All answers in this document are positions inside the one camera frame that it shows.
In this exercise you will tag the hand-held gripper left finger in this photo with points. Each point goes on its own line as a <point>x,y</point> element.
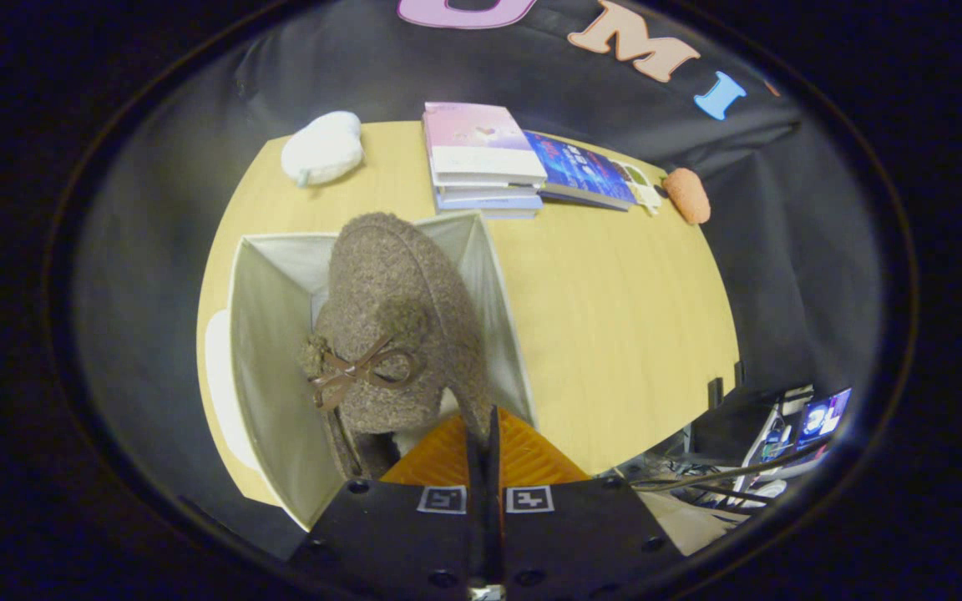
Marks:
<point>397,534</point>

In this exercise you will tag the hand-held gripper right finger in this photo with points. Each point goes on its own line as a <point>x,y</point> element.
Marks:
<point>581,534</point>

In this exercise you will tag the grey fabric storage box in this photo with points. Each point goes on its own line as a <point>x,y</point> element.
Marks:
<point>272,376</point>

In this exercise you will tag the black equipment case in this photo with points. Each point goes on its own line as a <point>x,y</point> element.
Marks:
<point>731,426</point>

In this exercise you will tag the black table clamp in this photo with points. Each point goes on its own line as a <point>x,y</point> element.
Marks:
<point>739,374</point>
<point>716,392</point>

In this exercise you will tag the lit screen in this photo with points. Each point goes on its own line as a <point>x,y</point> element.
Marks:
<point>823,416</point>

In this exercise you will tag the pale blue book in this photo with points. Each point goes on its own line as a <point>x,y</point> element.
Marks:
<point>489,203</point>

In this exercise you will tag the black backdrop cloth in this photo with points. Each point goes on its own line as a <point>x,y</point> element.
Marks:
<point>782,250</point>

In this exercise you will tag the white green paper tag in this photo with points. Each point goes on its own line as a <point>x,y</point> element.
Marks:
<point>644,188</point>

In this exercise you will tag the white book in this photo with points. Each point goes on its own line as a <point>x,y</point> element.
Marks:
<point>481,191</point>

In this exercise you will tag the orange plush toy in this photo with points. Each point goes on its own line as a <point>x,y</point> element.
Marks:
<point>688,196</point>

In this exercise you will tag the blue cover book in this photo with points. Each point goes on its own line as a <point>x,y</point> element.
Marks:
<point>581,171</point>

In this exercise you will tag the white plush toy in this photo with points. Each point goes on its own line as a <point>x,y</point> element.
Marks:
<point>322,148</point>

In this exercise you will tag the pink cover book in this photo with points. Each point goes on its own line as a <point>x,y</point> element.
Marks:
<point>473,138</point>

